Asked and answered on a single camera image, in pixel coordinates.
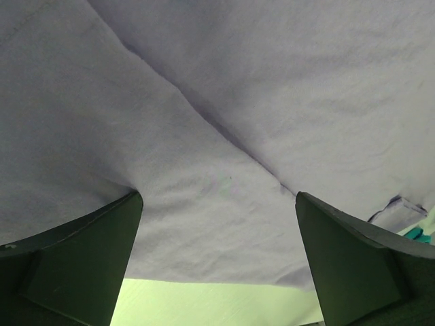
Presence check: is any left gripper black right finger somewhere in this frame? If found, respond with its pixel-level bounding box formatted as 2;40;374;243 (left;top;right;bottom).
295;192;434;325

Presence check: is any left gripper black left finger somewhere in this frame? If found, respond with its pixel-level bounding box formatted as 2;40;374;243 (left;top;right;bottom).
1;192;143;325

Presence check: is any purple t shirt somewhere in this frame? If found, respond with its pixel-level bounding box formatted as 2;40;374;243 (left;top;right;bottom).
1;1;434;288

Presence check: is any folded teal t shirt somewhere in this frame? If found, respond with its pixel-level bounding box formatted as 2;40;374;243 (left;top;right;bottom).
404;227;432;244

